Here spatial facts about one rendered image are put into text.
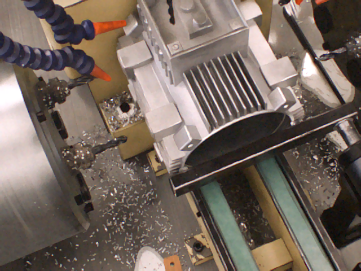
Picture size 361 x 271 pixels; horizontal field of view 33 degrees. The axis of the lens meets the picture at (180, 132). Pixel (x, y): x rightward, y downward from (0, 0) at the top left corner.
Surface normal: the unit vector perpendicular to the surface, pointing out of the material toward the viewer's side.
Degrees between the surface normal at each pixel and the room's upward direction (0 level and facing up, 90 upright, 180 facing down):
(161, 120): 0
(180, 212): 0
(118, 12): 90
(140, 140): 90
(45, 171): 43
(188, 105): 35
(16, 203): 54
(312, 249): 0
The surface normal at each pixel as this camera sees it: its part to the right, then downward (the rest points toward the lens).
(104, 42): 0.38, 0.83
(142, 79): -0.07, -0.42
